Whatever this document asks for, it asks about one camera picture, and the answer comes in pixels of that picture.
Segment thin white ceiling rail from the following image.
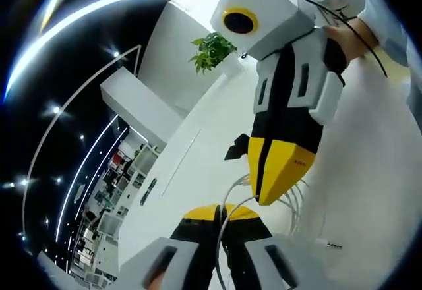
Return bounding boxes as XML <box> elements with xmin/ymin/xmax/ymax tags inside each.
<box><xmin>24</xmin><ymin>43</ymin><xmax>142</xmax><ymax>238</ymax></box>

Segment black remote-like object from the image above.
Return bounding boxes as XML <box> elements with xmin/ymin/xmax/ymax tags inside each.
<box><xmin>139</xmin><ymin>177</ymin><xmax>158</xmax><ymax>206</ymax></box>

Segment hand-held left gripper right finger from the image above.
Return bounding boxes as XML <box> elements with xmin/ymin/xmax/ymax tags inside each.
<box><xmin>220</xmin><ymin>204</ymin><xmax>320</xmax><ymax>290</ymax></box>

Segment straight ceiling light strip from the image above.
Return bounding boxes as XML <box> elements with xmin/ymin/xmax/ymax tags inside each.
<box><xmin>54</xmin><ymin>114</ymin><xmax>119</xmax><ymax>243</ymax></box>

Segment green potted plant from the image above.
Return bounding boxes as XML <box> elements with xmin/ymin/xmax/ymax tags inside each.
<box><xmin>187</xmin><ymin>31</ymin><xmax>247</xmax><ymax>76</ymax></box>

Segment black clip object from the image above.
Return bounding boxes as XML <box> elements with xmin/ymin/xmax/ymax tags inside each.
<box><xmin>224</xmin><ymin>133</ymin><xmax>251</xmax><ymax>162</ymax></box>

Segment person's right hand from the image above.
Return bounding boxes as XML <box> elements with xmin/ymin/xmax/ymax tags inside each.
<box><xmin>324</xmin><ymin>18</ymin><xmax>380</xmax><ymax>74</ymax></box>

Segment group of ceiling spotlights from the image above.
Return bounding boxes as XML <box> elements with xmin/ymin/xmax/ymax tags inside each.
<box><xmin>6</xmin><ymin>47</ymin><xmax>121</xmax><ymax>238</ymax></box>

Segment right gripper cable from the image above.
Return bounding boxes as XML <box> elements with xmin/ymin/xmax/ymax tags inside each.
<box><xmin>305</xmin><ymin>0</ymin><xmax>389</xmax><ymax>79</ymax></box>

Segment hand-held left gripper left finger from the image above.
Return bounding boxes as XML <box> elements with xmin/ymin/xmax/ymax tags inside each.
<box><xmin>113</xmin><ymin>203</ymin><xmax>222</xmax><ymax>290</ymax></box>

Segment white desktop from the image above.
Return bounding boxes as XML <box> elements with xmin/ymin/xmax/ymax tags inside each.
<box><xmin>117</xmin><ymin>51</ymin><xmax>421</xmax><ymax>290</ymax></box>

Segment row of white office desks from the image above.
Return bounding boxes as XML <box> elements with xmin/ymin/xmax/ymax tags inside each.
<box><xmin>71</xmin><ymin>134</ymin><xmax>166</xmax><ymax>286</ymax></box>

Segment white wired earphones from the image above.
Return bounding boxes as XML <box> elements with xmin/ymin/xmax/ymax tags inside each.
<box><xmin>214</xmin><ymin>153</ymin><xmax>344</xmax><ymax>290</ymax></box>

